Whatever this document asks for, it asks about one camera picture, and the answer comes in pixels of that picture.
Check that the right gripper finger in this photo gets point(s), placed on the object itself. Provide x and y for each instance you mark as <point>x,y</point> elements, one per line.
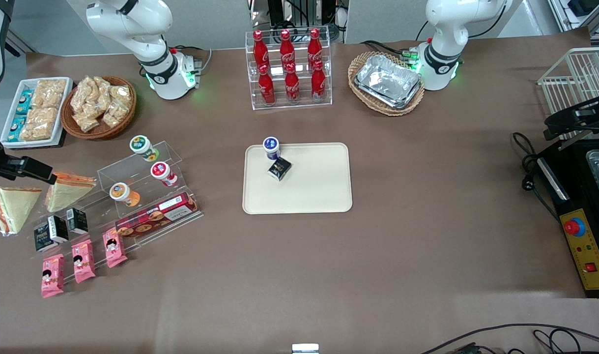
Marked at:
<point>38,172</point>

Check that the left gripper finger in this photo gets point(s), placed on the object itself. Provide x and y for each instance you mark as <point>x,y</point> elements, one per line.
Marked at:
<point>569,125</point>

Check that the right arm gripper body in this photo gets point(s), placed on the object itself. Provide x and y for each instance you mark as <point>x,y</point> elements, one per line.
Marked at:
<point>4,165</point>

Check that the triangular sandwich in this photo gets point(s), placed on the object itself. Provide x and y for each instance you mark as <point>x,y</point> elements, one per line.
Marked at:
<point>16,209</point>
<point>66,194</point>

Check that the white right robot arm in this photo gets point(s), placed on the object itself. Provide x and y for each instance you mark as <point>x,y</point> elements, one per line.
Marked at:
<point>132,19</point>

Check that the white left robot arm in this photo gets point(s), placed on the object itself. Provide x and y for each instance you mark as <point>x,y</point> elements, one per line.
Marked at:
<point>446,24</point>

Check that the white rectangular snack tray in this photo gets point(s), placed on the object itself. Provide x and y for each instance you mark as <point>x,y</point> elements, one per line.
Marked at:
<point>7,132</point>

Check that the aluminium foil tray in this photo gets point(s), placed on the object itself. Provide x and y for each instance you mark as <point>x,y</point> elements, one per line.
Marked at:
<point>387,78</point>

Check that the beige plastic tray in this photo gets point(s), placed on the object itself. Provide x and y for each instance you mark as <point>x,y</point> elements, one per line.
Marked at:
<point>309,182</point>

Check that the teal snack packet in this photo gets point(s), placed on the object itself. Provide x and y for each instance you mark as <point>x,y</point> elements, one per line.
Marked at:
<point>17,129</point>
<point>24,102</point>

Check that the golden crisp snack pack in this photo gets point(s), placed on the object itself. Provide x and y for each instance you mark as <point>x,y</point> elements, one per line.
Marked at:
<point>40,124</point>
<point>49,93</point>

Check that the small black carton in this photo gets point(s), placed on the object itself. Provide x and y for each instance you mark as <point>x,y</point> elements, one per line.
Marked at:
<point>77,221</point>
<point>279,169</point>
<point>42,239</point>
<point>58,229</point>

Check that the clear bag of fried snacks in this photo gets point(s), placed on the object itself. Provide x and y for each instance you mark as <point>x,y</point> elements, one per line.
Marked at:
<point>114,115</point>
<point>121,97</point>
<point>82,96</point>
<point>87,122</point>
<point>102,93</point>

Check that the clear acrylic stepped stand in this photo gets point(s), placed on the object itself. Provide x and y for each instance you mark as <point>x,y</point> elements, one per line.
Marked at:
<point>179,160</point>
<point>100,206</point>

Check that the black machine with yellow panel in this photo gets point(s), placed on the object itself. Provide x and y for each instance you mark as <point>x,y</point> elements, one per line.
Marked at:
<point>574,196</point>

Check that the dark brown wicker basket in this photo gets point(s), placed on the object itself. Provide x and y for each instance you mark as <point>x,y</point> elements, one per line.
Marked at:
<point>102,132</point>

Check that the orange-lid yogurt cup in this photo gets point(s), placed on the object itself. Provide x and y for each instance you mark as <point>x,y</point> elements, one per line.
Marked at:
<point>121,192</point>

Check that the grey metal shelf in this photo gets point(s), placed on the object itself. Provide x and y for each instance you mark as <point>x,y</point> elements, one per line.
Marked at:
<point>582,10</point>

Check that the pink cartoon snack packet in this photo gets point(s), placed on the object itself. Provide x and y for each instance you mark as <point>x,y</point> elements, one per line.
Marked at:
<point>114,248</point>
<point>52,276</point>
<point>83,261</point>

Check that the red emergency stop button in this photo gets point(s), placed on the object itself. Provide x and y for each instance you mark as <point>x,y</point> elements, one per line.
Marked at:
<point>574,227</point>

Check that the green-lid yogurt cup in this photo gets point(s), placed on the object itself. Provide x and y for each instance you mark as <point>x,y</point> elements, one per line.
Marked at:
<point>141,145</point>

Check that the red-lid yogurt cup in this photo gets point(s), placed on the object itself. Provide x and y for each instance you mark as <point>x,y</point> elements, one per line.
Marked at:
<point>161,172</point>

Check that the red cookie box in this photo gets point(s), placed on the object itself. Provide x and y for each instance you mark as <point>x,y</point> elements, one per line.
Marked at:
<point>154,219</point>

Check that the brown table cover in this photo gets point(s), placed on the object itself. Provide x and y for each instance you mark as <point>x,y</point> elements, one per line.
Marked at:
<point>427,221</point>

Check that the light tan wicker basket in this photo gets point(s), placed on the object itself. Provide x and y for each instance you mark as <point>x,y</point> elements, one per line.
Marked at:
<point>392,110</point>

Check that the blue-lid yogurt cup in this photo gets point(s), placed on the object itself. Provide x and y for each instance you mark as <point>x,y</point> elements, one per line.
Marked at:
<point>271,146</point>

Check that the red cola bottle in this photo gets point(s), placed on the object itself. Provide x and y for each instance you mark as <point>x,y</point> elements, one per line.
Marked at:
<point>267,88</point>
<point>314,46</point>
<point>286,49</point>
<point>292,87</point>
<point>318,84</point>
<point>260,49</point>

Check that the clear acrylic bottle rack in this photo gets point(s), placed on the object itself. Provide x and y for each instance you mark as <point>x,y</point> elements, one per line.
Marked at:
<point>328,73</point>

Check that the black equipment rack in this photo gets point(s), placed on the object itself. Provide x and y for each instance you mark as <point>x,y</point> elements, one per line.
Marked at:
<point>299,12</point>

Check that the small silver metal object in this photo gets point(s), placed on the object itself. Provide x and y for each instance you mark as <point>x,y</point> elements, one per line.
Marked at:
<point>305,349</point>

